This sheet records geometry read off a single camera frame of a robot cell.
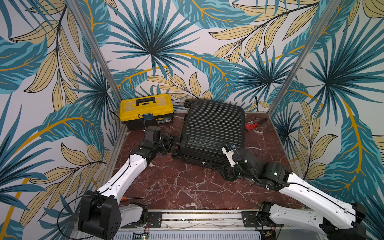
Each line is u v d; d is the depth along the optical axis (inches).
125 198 31.0
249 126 43.4
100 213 15.3
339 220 15.6
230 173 23.4
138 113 38.9
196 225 28.7
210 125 33.1
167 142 28.3
